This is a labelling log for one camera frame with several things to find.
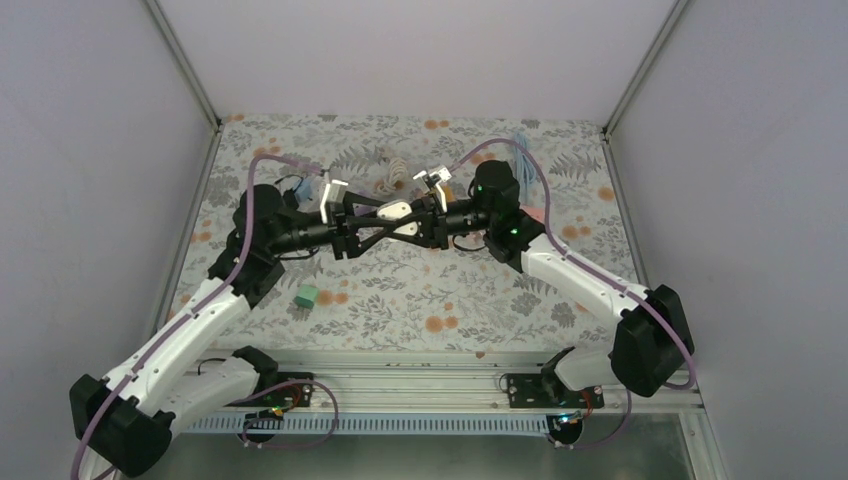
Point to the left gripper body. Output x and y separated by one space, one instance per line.
339 236

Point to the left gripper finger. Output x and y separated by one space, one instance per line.
355 245
360 208

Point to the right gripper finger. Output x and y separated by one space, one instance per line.
424 209
421 234

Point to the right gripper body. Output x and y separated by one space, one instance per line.
440 227

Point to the white cube adapter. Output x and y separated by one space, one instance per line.
396 210

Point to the blue cube socket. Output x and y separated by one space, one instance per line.
304 191

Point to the light green cube socket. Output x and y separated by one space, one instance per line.
306 296

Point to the pink cube socket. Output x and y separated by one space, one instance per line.
535 213

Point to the black power adapter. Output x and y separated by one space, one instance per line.
289 185

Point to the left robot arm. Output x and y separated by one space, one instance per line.
127 419

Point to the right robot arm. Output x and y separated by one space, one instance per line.
651 336

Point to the floral table mat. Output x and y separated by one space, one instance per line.
399 297

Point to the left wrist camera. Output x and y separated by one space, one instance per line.
333 194

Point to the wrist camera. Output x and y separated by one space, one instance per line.
333 194
432 182

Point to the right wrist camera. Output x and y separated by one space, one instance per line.
432 182

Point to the aluminium rail base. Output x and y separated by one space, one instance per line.
416 393

